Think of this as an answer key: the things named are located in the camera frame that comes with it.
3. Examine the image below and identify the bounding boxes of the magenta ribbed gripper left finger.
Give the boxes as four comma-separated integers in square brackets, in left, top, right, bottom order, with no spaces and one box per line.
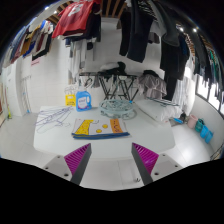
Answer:
[64,144,92,185]

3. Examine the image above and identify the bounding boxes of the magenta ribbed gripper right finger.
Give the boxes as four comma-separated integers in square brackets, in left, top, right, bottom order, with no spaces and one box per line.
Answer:
[131,143,159,185]

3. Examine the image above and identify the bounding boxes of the folded white bedding stack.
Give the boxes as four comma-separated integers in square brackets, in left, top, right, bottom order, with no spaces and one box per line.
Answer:
[136,99,182,122]

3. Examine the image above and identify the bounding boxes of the yellow wet floor sign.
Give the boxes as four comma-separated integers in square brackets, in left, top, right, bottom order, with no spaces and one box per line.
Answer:
[65,94,76,106]

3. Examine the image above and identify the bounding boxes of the pink bucket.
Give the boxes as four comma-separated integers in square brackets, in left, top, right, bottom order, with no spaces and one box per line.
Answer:
[187,115,198,129]

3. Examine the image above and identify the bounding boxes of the blue laundry detergent bottle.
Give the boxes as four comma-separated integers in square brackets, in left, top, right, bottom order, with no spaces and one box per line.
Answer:
[76,87,92,112]

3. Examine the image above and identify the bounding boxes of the teal bucket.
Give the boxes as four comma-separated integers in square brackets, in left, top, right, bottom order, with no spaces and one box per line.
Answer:
[195,119,205,132]

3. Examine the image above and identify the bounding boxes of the grey garment on rack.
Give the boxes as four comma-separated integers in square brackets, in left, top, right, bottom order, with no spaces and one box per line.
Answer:
[137,70,167,99]

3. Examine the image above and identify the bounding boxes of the black ironing board stand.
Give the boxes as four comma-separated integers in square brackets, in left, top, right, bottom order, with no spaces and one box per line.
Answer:
[80,72,138,101]

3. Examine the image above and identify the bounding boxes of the dark hanging jacket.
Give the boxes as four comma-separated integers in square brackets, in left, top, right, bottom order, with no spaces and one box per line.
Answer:
[149,0,190,100]

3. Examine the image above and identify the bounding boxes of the row of hanging shirts left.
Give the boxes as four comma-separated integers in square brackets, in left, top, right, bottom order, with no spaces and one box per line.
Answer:
[2,20,53,68]

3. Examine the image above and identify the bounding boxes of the black hanging trousers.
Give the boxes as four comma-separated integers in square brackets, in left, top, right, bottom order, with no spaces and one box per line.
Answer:
[119,0,153,63]

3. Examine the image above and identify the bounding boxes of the red sports jersey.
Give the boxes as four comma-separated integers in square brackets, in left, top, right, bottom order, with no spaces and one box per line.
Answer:
[52,0,101,38]

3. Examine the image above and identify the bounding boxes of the pile of wire hangers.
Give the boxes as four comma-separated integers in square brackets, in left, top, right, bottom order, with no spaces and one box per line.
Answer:
[35,106,73,134]

